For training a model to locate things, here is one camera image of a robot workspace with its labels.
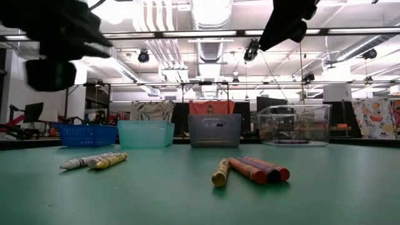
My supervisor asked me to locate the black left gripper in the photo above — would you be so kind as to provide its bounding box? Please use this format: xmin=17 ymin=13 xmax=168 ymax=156
xmin=0 ymin=0 xmax=113 ymax=61

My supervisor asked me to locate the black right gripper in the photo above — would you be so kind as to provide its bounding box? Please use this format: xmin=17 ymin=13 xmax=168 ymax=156
xmin=258 ymin=0 xmax=320 ymax=53

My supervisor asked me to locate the purple crayon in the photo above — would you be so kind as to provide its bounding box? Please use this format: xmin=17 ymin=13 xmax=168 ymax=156
xmin=239 ymin=156 xmax=281 ymax=184
xmin=274 ymin=139 xmax=310 ymax=145

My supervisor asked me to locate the black monitor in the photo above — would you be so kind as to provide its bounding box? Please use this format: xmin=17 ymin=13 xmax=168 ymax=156
xmin=22 ymin=101 xmax=45 ymax=124
xmin=256 ymin=96 xmax=288 ymax=115

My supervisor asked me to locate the white board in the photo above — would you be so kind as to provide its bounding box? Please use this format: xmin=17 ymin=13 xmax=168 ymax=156
xmin=38 ymin=108 xmax=59 ymax=123

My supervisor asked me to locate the leaf print fabric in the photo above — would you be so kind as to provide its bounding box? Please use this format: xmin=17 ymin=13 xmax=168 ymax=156
xmin=130 ymin=100 xmax=176 ymax=122

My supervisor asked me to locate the blue plastic basket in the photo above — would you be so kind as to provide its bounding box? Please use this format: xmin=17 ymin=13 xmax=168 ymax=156
xmin=58 ymin=123 xmax=120 ymax=148

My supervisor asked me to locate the orange fabric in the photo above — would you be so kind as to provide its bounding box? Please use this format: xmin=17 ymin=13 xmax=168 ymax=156
xmin=188 ymin=99 xmax=236 ymax=115

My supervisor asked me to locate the clear plastic bin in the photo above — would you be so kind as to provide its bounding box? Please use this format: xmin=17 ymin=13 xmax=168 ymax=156
xmin=257 ymin=103 xmax=334 ymax=148

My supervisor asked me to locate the teal plastic bin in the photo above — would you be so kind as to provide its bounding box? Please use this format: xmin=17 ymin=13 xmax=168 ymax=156
xmin=117 ymin=120 xmax=176 ymax=149

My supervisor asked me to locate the yellow crayon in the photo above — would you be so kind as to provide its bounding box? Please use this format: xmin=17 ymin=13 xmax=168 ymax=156
xmin=211 ymin=157 xmax=231 ymax=188
xmin=95 ymin=152 xmax=128 ymax=170

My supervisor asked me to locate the white crayon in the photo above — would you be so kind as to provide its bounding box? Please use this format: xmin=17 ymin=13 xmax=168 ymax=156
xmin=59 ymin=152 xmax=114 ymax=171
xmin=87 ymin=152 xmax=122 ymax=170

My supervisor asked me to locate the grey plastic bin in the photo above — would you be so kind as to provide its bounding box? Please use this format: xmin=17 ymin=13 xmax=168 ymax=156
xmin=187 ymin=112 xmax=243 ymax=148

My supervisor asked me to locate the red flower print fabric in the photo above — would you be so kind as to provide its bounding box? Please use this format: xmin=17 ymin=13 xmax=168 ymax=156
xmin=392 ymin=99 xmax=400 ymax=138

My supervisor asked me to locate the black metal rack frame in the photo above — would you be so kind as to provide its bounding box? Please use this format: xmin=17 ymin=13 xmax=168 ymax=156
xmin=61 ymin=81 xmax=112 ymax=126

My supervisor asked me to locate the silver ventilation duct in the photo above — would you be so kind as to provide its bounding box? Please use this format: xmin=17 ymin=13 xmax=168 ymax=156
xmin=189 ymin=0 xmax=234 ymax=63

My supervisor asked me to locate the black table frame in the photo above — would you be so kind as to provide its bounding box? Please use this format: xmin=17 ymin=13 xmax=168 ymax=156
xmin=0 ymin=137 xmax=400 ymax=151

